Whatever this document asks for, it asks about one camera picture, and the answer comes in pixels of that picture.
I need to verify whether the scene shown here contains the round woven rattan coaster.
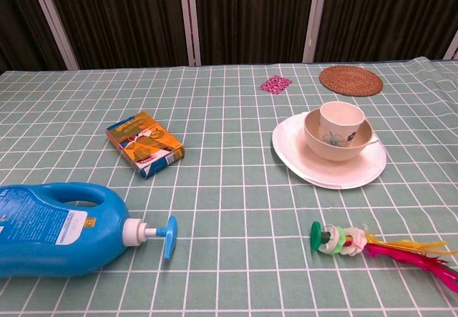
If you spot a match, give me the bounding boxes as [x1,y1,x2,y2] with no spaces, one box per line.
[318,65,384,98]

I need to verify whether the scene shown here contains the green checkered tablecloth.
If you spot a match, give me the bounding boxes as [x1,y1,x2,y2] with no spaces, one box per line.
[0,56,458,317]

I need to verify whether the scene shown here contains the feather shuttlecock green base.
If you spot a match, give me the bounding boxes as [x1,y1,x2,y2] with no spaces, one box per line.
[309,220,458,295]

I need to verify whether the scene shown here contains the beige bowl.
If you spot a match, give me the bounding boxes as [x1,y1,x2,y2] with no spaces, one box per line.
[303,108,375,162]

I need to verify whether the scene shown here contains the pink patterned sachet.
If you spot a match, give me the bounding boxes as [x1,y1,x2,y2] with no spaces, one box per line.
[259,74,293,94]

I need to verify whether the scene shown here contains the white plate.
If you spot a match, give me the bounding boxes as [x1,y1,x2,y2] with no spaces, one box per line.
[271,112,388,190]

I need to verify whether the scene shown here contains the white paper cup blue flower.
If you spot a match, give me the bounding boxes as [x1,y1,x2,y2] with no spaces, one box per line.
[318,100,366,148]

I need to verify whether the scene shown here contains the orange and blue carton box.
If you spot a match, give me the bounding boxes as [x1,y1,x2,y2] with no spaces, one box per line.
[105,111,185,181]

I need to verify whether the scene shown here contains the white framed dark screen panel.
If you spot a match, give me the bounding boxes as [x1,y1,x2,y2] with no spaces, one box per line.
[28,0,201,70]
[178,0,328,67]
[0,0,79,73]
[302,0,458,64]

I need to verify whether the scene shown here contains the blue detergent pump bottle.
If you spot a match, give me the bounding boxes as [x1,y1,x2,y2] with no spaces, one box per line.
[0,182,179,279]

